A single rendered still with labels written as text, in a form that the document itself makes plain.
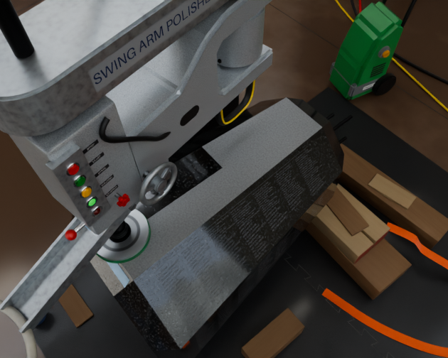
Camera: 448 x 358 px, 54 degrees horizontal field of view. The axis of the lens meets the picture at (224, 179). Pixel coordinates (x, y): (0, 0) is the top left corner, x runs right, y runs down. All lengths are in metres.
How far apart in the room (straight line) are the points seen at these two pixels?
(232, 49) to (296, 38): 2.17
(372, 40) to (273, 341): 1.83
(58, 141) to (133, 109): 0.29
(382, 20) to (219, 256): 1.83
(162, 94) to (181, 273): 0.70
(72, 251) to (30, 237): 1.25
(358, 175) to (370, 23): 0.93
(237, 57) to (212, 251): 0.72
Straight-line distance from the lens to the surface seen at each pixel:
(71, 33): 1.00
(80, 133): 1.03
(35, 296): 1.58
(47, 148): 1.01
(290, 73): 3.30
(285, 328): 2.23
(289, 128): 1.90
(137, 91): 1.27
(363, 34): 2.95
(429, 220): 2.64
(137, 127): 1.20
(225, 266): 1.72
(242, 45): 1.45
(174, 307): 1.68
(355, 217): 2.37
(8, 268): 2.75
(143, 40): 1.02
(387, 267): 2.42
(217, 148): 1.82
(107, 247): 1.63
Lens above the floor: 2.29
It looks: 58 degrees down
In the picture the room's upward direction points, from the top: 2 degrees counter-clockwise
